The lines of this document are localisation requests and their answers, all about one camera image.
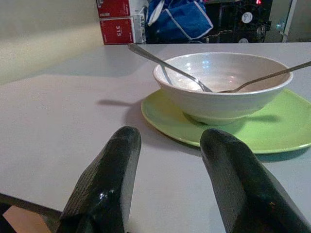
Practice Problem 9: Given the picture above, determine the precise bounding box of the silver metal fork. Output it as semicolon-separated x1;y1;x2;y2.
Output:
127;43;214;93

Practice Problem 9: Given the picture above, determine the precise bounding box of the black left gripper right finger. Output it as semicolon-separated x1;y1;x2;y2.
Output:
199;128;311;233

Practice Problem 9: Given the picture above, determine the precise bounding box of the white ceramic bowl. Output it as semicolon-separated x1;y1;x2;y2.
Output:
152;52;294;126

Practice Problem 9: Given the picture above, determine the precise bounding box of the blue fabric bag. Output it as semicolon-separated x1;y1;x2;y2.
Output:
145;0;214;42

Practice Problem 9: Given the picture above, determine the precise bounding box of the red white cardboard box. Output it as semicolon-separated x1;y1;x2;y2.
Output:
96;0;149;19
99;16;147;46

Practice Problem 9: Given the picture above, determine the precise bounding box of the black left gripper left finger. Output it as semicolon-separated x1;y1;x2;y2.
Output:
57;126;142;233

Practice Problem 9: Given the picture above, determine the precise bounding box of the black table frame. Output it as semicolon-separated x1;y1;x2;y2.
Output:
0;193;63;233

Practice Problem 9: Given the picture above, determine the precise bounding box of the brass metal spoon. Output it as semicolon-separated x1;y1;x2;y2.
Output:
217;60;311;94

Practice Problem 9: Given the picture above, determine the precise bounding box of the green plate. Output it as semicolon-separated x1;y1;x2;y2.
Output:
140;87;311;155

